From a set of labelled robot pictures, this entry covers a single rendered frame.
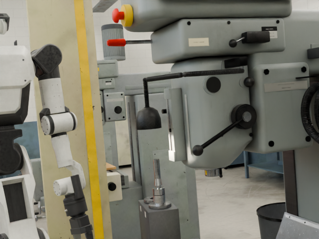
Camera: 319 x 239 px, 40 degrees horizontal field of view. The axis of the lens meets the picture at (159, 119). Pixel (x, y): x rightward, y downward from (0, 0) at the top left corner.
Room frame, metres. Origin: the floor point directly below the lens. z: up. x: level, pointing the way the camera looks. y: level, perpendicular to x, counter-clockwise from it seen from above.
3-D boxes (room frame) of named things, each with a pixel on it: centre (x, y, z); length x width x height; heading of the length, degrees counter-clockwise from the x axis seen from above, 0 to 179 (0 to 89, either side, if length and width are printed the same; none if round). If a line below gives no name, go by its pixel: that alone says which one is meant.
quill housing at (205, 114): (1.31, -0.15, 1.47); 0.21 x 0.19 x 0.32; 21
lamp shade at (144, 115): (1.24, 0.03, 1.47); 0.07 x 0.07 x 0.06
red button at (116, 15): (1.22, 0.09, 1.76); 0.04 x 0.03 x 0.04; 21
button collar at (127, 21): (1.23, 0.07, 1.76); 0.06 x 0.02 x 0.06; 21
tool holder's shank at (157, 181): (1.70, 0.03, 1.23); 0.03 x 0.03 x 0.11
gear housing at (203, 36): (1.32, -0.19, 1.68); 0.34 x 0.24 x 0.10; 111
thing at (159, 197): (1.70, 0.03, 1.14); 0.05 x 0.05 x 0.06
